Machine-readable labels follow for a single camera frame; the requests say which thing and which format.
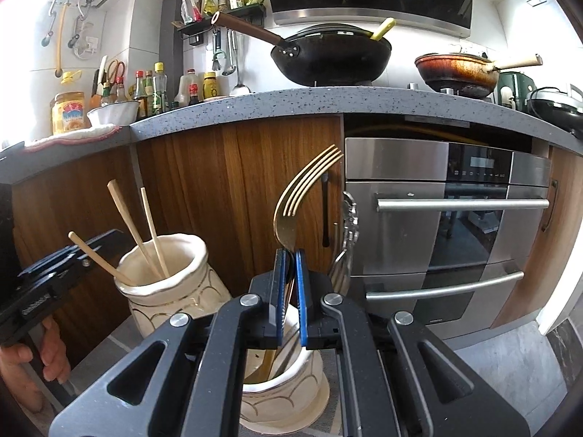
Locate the grey plaid cloth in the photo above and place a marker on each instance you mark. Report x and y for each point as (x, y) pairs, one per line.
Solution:
(104, 359)

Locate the white pink-edged towel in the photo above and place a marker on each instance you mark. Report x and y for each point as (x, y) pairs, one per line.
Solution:
(73, 136)

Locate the yellow cap oil bottle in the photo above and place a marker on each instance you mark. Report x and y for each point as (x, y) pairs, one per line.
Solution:
(160, 86)

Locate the grey stone countertop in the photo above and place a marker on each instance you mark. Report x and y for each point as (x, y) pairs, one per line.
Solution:
(296, 100)

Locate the white floral ceramic utensil holder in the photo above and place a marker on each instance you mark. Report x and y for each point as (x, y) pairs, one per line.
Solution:
(200, 282)

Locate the green kitchen appliance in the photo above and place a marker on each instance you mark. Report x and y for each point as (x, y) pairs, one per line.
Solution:
(512, 89)

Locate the gold fork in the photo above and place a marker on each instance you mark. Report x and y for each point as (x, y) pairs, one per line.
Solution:
(291, 191)

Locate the person's left hand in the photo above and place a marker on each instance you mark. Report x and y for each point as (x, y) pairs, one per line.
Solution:
(50, 355)

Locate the white wall socket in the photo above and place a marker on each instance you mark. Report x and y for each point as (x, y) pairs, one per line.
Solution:
(89, 45)

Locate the black pot with lid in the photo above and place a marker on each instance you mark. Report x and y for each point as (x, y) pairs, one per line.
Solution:
(560, 109)

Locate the brown frying pan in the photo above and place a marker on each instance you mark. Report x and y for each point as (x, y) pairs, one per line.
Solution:
(455, 75)

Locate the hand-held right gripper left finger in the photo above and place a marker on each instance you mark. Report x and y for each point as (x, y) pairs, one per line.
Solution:
(280, 318)

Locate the silver fork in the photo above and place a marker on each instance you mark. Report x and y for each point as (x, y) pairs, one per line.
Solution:
(348, 236)

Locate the steel hanging spoon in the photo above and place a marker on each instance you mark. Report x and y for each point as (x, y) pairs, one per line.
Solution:
(239, 86)

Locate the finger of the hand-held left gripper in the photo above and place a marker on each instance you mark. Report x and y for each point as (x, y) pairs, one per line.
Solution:
(68, 259)

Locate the wooden chopstick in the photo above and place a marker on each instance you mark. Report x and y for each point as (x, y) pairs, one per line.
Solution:
(100, 257)
(155, 232)
(134, 232)

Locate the large yellow jar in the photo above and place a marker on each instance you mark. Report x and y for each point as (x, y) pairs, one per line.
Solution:
(69, 114)

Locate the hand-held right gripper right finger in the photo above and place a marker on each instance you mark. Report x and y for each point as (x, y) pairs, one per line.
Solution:
(300, 309)

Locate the yellow lid jar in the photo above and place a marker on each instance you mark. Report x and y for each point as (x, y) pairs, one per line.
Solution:
(210, 85)

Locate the black wall shelf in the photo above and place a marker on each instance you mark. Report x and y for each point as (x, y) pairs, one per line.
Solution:
(205, 27)

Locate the clear plastic bottle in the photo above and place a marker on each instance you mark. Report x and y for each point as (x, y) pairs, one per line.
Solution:
(183, 86)

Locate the green label bottle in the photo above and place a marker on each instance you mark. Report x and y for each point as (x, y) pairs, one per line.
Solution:
(149, 91)

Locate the white bowl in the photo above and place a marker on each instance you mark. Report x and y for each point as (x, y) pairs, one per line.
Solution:
(114, 113)

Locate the red cap sauce bottle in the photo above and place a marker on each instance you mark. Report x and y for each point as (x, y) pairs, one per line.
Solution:
(139, 89)

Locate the yellow-green spatula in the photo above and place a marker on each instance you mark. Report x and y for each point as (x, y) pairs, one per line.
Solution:
(382, 29)

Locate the black wok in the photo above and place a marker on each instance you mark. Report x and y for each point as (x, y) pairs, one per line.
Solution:
(332, 61)

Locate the narrow wooden cabinet door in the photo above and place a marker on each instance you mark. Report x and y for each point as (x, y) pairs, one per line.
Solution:
(533, 259)

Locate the stainless steel oven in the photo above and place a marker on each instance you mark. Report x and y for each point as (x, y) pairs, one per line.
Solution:
(410, 168)

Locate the black hanging kitchen tool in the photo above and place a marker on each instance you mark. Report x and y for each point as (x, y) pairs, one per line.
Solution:
(218, 52)

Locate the yellow seasoning packet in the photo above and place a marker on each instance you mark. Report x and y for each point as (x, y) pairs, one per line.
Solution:
(209, 4)

